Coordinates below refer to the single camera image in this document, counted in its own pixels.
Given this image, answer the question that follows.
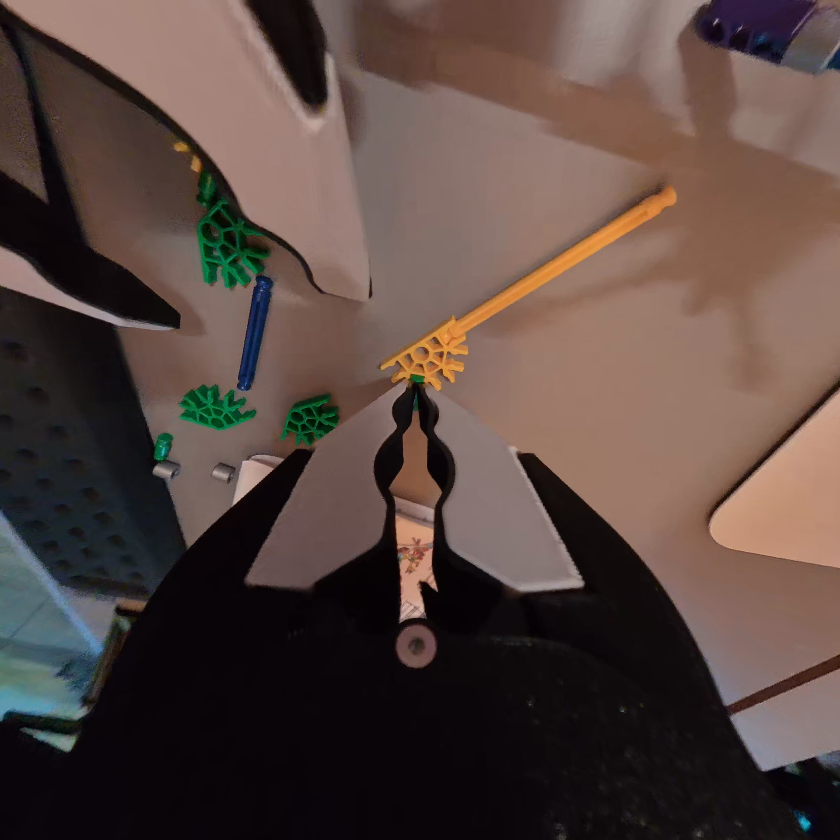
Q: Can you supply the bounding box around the yellow plastic rod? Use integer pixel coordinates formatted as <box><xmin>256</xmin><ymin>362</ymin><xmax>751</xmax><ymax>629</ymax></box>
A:
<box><xmin>451</xmin><ymin>185</ymin><xmax>678</xmax><ymax>337</ymax></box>

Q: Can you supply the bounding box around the green fan connector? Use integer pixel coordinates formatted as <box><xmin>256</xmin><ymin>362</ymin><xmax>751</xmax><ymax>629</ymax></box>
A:
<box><xmin>178</xmin><ymin>385</ymin><xmax>257</xmax><ymax>432</ymax></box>
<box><xmin>280</xmin><ymin>393</ymin><xmax>341</xmax><ymax>448</ymax></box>
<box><xmin>196</xmin><ymin>196</ymin><xmax>272</xmax><ymax>290</ymax></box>

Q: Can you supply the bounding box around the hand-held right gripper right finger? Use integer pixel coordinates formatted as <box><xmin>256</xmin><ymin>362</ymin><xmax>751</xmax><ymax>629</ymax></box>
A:
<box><xmin>413</xmin><ymin>384</ymin><xmax>586</xmax><ymax>634</ymax></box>

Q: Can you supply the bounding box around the wooden and white book stand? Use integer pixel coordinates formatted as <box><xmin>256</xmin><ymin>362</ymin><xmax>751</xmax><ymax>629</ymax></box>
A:
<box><xmin>707</xmin><ymin>387</ymin><xmax>840</xmax><ymax>570</ymax></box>

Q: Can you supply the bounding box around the dark blue plastic rod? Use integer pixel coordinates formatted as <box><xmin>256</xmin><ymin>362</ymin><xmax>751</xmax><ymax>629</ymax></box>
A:
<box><xmin>237</xmin><ymin>275</ymin><xmax>275</xmax><ymax>393</ymax></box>

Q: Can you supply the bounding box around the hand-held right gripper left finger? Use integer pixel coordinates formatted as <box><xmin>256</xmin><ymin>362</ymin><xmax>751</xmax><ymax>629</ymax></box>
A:
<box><xmin>244</xmin><ymin>381</ymin><xmax>419</xmax><ymax>635</ymax></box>

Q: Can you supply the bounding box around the colourful construction toy plane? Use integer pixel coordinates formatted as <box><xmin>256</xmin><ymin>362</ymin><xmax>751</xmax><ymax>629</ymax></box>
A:
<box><xmin>694</xmin><ymin>0</ymin><xmax>840</xmax><ymax>74</ymax></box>

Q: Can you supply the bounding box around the black perforated pad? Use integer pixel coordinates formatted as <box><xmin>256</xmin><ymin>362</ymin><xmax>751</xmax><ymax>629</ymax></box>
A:
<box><xmin>0</xmin><ymin>289</ymin><xmax>189</xmax><ymax>599</ymax></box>

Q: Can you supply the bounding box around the toy instruction booklet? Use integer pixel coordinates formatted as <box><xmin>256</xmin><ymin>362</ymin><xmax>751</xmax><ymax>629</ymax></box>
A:
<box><xmin>232</xmin><ymin>453</ymin><xmax>438</xmax><ymax>622</ymax></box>

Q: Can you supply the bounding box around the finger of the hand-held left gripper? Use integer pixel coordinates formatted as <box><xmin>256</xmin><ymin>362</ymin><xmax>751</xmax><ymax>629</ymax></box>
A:
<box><xmin>0</xmin><ymin>23</ymin><xmax>182</xmax><ymax>332</ymax></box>
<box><xmin>0</xmin><ymin>0</ymin><xmax>373</xmax><ymax>303</ymax></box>

